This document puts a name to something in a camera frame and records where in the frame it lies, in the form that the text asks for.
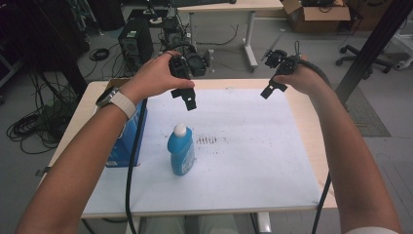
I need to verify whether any open brown cardboard box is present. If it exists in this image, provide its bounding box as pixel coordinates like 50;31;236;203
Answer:
280;0;353;34

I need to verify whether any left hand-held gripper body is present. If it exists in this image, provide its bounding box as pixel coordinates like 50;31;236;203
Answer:
168;51;209;90

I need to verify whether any wristwatch with beige strap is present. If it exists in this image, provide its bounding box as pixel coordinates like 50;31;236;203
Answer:
94;85;138;121

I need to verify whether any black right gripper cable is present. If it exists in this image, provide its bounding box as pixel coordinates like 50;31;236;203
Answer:
297;58;333;234

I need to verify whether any black computer tower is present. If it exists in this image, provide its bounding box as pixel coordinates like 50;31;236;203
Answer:
117;17;155;73

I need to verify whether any black equipment on floor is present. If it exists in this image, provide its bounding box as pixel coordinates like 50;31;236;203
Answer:
161;15;191;47

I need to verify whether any blue bottle with white cap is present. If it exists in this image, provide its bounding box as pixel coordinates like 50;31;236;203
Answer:
167;123;197;177

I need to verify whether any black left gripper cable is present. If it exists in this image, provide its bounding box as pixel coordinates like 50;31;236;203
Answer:
125;97;149;234

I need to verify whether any person's left hand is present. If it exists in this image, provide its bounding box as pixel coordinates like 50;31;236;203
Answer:
127;50;196;105

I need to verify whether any black metal stand beam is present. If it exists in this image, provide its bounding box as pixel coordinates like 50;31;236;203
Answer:
334;0;413;105

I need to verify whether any blue cardboard box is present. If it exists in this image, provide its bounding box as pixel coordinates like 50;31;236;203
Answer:
104;100;149;169

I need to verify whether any white-legged wooden desk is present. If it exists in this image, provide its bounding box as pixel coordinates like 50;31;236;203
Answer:
176;0;284;71

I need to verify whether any dark curtain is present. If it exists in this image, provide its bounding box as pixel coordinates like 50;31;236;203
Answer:
0;0;91;100

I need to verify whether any coiled black cable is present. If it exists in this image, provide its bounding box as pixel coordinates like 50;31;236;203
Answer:
88;47;111;62

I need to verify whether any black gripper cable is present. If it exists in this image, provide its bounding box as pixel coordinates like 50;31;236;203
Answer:
297;58;333;234
125;97;149;234

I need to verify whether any tangle of black floor cables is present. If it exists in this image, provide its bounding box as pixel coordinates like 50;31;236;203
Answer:
5;69;81;155

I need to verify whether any person's right hand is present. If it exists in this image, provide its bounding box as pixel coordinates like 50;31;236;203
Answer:
272;59;329;98

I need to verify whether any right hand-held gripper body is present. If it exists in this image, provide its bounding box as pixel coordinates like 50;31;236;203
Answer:
264;48;300;78

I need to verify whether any black office chair base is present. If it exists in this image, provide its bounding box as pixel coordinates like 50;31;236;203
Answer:
335;44;394;75

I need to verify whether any white table leg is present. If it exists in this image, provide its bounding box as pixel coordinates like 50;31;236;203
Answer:
255;212;273;234

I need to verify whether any grey floor mat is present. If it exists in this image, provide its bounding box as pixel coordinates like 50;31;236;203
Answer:
330;83;392;138

